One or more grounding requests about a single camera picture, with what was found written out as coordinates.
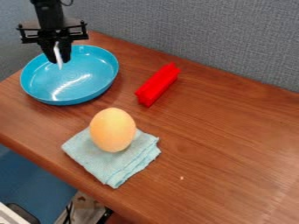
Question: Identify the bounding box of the light blue folded cloth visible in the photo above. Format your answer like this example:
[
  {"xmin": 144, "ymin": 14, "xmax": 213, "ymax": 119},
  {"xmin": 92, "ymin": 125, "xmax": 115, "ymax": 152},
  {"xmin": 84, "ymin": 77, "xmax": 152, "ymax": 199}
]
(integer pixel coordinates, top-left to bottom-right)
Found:
[{"xmin": 61, "ymin": 129, "xmax": 161, "ymax": 189}]

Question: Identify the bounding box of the red plastic block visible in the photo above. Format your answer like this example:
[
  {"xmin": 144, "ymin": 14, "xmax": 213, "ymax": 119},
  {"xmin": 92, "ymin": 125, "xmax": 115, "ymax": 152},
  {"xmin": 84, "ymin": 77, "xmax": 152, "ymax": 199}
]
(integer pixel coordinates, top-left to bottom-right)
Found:
[{"xmin": 135, "ymin": 62, "xmax": 180, "ymax": 107}]

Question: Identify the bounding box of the orange egg-shaped ball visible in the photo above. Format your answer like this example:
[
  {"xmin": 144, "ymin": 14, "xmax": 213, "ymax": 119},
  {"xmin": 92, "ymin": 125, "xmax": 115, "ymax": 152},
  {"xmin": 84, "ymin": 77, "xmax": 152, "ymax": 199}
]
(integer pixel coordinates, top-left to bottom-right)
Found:
[{"xmin": 89, "ymin": 108, "xmax": 136, "ymax": 152}]

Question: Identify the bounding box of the blue plastic plate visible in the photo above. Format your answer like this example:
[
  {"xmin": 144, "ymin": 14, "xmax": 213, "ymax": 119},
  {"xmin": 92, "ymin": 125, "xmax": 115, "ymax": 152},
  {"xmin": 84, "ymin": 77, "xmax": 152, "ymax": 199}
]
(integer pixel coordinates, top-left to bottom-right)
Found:
[{"xmin": 20, "ymin": 45, "xmax": 119, "ymax": 106}]

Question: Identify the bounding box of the black cable under table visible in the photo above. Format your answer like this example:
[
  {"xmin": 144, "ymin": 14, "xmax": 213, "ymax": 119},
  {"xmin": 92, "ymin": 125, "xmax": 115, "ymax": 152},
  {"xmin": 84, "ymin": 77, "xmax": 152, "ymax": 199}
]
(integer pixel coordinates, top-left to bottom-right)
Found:
[{"xmin": 63, "ymin": 200, "xmax": 76, "ymax": 224}]

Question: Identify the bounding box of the white object at corner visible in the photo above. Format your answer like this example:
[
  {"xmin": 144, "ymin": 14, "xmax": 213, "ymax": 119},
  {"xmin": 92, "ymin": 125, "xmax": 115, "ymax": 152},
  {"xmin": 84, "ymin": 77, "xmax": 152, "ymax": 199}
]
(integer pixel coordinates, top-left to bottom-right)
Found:
[{"xmin": 0, "ymin": 202, "xmax": 28, "ymax": 224}]

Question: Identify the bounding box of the white toothpaste tube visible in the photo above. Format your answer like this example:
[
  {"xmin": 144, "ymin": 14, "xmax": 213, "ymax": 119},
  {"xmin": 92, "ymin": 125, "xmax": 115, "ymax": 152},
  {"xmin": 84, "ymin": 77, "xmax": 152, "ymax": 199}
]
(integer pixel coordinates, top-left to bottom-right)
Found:
[{"xmin": 53, "ymin": 41, "xmax": 63, "ymax": 70}]

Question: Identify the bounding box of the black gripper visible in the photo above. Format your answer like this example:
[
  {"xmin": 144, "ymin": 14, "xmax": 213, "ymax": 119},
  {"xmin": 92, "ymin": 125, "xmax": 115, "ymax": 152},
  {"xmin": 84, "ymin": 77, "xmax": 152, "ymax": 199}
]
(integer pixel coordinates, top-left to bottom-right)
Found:
[{"xmin": 16, "ymin": 18, "xmax": 89, "ymax": 64}]

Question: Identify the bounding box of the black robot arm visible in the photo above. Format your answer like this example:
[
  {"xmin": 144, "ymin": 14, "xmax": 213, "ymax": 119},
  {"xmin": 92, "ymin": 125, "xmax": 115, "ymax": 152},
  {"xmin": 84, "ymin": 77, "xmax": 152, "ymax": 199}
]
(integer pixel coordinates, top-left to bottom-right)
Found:
[{"xmin": 16, "ymin": 0, "xmax": 89, "ymax": 64}]

